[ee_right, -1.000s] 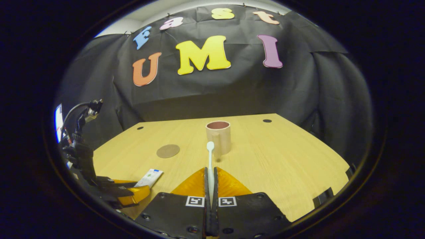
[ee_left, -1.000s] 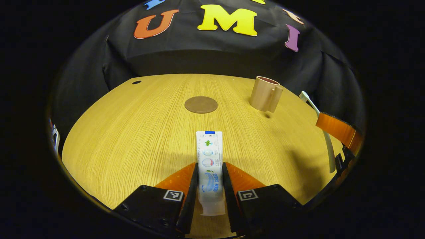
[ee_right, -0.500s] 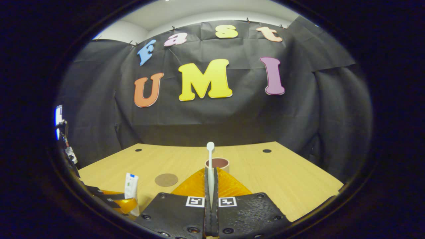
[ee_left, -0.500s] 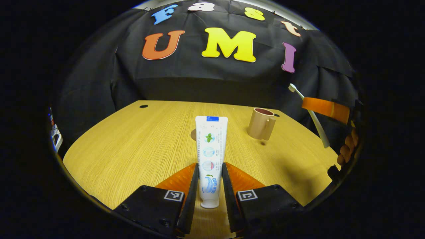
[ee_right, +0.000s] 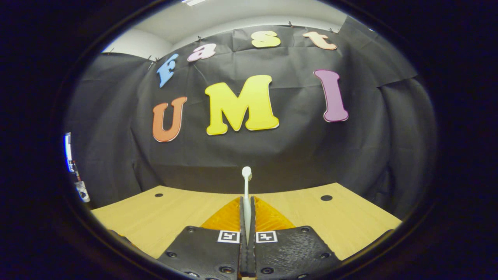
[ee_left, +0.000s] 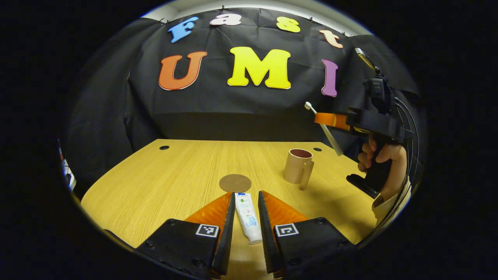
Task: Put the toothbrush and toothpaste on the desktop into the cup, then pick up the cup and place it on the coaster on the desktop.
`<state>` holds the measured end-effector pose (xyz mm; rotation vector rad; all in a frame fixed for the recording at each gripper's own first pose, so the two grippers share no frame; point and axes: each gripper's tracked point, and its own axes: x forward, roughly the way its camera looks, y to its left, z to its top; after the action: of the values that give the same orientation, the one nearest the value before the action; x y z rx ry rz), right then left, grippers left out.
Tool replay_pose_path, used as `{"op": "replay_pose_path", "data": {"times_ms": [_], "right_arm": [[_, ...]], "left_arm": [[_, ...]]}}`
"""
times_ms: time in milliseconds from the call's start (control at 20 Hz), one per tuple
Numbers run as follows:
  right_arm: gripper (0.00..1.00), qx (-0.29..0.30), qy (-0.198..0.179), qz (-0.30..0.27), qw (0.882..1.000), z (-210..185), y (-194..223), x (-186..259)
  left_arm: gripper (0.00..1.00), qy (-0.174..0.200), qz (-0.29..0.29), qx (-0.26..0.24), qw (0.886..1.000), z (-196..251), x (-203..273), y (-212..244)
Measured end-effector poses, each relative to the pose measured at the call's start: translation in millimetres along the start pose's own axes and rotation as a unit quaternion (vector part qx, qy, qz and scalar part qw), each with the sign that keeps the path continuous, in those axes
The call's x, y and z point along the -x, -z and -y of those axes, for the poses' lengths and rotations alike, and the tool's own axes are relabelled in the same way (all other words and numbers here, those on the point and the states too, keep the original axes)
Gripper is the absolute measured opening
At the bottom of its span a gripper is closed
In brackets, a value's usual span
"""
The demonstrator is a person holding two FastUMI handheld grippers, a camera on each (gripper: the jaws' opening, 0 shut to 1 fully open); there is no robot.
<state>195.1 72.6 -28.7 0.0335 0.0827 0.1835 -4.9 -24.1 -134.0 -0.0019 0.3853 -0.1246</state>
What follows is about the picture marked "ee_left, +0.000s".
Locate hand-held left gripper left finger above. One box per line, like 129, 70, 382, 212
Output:
136, 191, 236, 279

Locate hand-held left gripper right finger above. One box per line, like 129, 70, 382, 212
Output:
258, 191, 356, 279

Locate pale green toothbrush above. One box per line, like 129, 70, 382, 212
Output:
305, 101, 344, 157

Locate white toothpaste tube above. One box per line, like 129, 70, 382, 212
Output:
235, 192, 263, 245

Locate brown round coaster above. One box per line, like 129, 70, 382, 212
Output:
219, 174, 252, 193

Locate beige cup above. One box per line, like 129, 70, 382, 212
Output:
283, 149, 315, 190

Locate wooden desktop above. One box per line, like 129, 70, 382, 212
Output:
81, 139, 378, 280

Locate black backdrop cloth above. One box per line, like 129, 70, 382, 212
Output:
64, 8, 428, 195

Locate white and red object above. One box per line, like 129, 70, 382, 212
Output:
58, 140, 77, 192

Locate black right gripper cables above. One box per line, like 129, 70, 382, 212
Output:
394, 96, 420, 234

